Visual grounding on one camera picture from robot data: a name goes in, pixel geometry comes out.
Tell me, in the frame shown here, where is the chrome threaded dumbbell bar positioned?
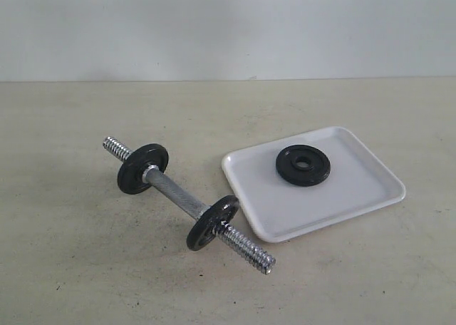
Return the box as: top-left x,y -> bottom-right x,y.
103,136 -> 276,275

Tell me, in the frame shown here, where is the black weight plate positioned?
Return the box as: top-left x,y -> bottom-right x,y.
275,144 -> 331,187

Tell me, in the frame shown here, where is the white rectangular plastic tray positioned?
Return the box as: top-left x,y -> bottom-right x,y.
222,126 -> 406,243

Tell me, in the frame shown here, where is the black plate bar end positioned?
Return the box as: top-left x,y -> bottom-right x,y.
117,143 -> 169,195

